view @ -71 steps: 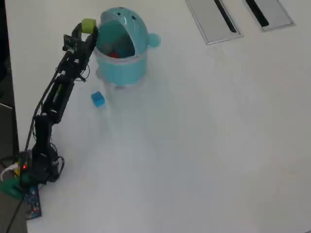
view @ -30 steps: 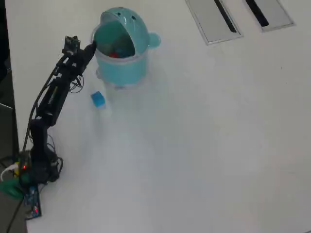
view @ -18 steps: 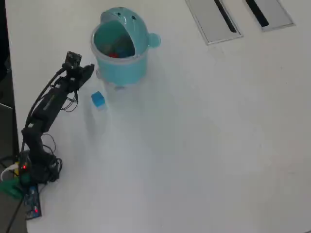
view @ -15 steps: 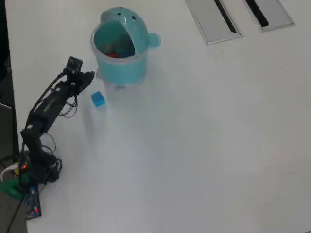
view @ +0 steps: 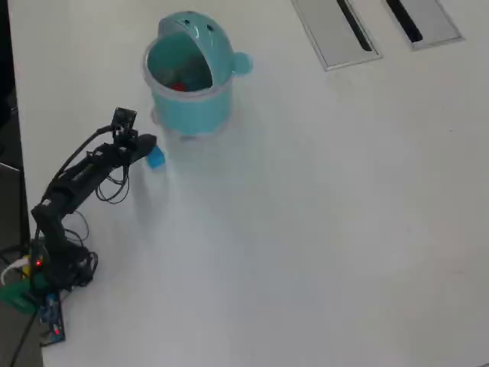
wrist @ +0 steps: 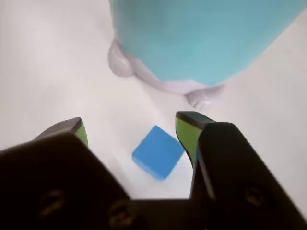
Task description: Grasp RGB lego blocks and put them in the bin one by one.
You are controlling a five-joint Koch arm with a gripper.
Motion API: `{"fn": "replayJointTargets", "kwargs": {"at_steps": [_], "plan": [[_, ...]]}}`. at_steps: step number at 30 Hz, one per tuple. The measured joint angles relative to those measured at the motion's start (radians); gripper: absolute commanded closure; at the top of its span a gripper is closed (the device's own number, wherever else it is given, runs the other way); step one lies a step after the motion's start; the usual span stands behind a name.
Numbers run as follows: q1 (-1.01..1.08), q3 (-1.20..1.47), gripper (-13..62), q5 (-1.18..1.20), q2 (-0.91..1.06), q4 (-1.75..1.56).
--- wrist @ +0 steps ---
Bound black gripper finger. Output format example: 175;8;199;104
0;116;144;230
175;111;307;230

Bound blue lego block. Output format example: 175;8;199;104
131;125;186;181

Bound teal whale-shaped bin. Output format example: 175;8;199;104
107;0;307;111

